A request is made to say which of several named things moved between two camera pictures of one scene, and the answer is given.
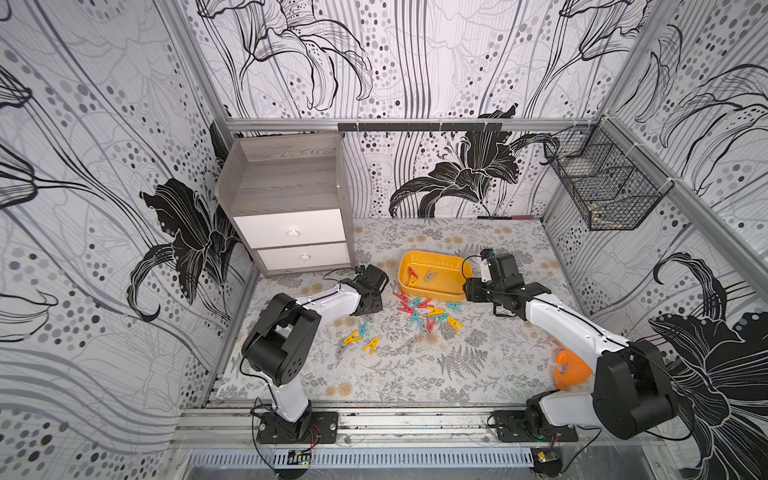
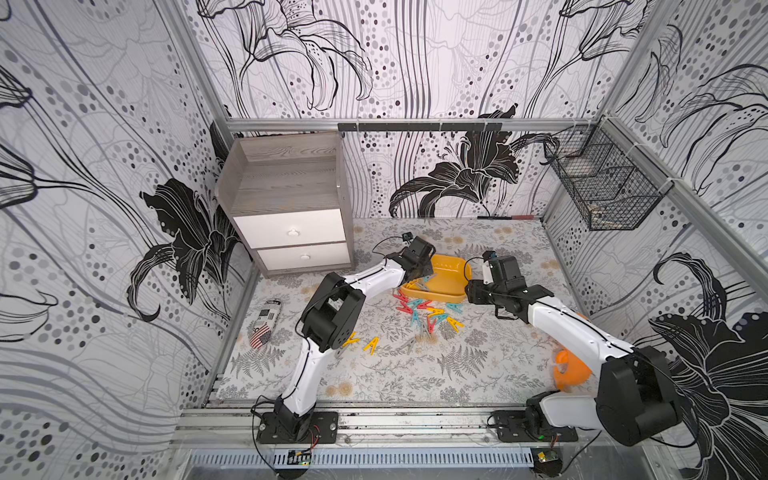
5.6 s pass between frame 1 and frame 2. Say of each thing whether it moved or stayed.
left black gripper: moved
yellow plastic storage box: stayed
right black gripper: stayed
